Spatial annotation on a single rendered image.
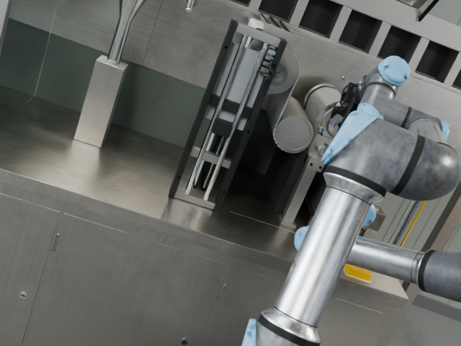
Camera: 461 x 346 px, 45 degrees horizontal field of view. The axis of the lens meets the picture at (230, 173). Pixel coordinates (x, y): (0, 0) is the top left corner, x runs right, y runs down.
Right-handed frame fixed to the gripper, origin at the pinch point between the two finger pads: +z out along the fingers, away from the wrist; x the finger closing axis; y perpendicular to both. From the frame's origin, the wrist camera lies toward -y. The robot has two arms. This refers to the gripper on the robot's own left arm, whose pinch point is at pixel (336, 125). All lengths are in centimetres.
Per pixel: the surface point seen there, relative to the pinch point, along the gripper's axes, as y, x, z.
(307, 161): -11.1, 3.9, 7.4
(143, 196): -36, 48, 11
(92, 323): -73, 50, 31
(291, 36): 15.8, 22.8, -11.3
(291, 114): 1.1, 12.9, 5.7
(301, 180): -15.6, 3.0, 12.4
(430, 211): 48, -126, 155
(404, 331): -27, -126, 165
